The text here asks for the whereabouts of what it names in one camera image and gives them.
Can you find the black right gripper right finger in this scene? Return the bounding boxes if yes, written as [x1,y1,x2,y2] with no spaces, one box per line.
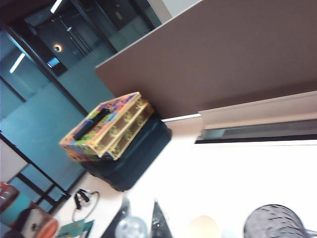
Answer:
[148,198,174,238]

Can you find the white paper cup blue logo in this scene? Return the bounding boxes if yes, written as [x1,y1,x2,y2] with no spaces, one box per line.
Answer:
[184,215,221,238]

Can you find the beige desk cable tray lid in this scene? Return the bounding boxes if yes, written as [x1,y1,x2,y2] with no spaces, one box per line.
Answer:
[160,90,317,144]

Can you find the brown fabric desk partition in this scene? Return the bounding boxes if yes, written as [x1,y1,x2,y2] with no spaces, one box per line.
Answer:
[95,0,317,119]

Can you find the black cable loop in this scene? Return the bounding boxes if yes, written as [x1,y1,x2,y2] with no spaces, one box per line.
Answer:
[71,188,100,223]

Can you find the orange brown box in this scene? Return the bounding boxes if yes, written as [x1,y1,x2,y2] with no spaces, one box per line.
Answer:
[0,181,20,214]

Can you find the dark textured glass mug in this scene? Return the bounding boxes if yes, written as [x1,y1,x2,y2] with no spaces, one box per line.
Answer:
[243,203,317,238]

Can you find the yellow wooden puzzle box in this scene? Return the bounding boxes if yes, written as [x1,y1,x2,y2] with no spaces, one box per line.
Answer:
[65,103,155,162]

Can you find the dark blue plastic case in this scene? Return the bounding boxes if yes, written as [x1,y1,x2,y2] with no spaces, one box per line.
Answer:
[81,116,173,192]

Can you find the black marker stick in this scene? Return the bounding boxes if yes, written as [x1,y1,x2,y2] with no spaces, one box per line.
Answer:
[73,108,111,141]

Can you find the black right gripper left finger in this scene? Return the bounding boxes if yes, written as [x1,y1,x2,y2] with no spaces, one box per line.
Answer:
[100,195,131,238]

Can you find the stacked yellow patterned boxes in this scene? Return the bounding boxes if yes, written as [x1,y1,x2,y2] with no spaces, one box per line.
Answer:
[58,91,147,157]

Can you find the white ceiling light bar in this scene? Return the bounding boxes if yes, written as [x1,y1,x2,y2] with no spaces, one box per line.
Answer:
[49,0,63,13]

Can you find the teal paper card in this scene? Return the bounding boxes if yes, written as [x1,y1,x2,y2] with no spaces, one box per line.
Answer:
[58,219,95,238]

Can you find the black pen clear cap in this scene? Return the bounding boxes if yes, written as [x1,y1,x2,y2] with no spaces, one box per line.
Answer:
[115,215,149,238]

